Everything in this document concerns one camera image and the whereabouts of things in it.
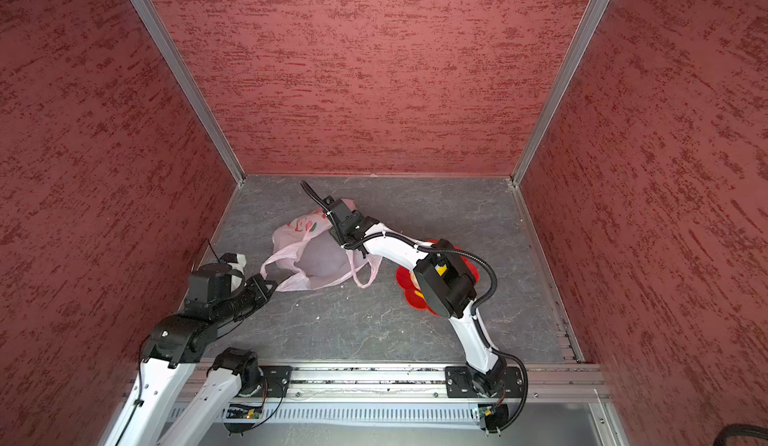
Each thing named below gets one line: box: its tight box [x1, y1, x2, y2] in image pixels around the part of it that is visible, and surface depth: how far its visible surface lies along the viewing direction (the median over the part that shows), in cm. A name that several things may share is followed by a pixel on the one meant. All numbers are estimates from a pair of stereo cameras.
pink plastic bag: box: [260, 209, 382, 292], surface depth 84 cm
